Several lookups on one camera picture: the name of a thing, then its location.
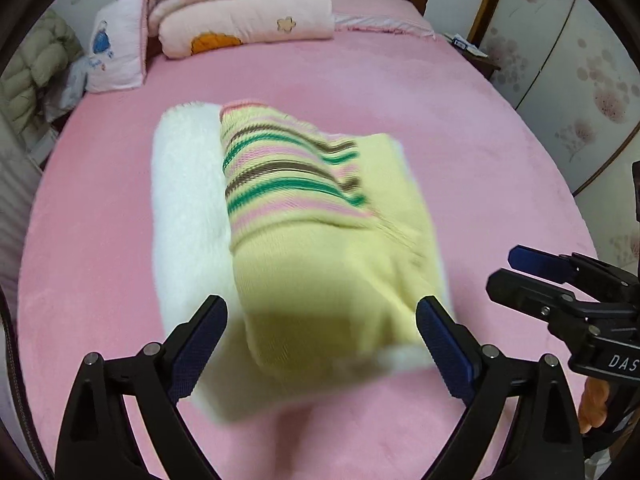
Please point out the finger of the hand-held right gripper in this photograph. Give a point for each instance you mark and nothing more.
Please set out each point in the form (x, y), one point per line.
(515, 287)
(535, 260)

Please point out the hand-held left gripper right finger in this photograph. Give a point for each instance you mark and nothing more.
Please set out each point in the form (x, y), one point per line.
(445, 350)

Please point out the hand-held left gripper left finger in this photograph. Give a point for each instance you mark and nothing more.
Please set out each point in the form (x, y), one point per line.
(197, 350)

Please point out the yellow striped knit sweater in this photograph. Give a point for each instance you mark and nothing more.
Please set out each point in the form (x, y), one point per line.
(320, 260)

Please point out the person's right hand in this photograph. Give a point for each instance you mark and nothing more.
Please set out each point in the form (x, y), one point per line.
(592, 402)

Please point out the white fluffy sweater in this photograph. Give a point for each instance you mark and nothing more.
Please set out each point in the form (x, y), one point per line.
(185, 200)

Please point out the pink bed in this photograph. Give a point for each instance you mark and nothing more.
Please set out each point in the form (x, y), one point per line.
(450, 135)

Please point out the floral wardrobe doors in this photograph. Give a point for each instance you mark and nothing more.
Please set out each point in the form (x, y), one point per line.
(575, 60)

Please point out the wooden nightstand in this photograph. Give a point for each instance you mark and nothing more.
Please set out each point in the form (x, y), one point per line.
(480, 62)

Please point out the papers on nightstand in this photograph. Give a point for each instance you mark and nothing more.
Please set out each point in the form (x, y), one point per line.
(462, 42)

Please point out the white curtain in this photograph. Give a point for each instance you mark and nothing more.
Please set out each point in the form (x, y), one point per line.
(12, 200)

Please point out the pale crumpled bag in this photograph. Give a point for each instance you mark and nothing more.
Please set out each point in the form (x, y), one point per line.
(70, 87)

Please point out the pink ruffled pillow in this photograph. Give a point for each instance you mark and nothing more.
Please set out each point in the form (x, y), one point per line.
(375, 12)

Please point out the pink printed pillow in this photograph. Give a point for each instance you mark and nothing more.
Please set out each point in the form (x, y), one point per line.
(117, 45)

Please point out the pink quilt with flower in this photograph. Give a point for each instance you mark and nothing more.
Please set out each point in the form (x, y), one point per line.
(240, 20)

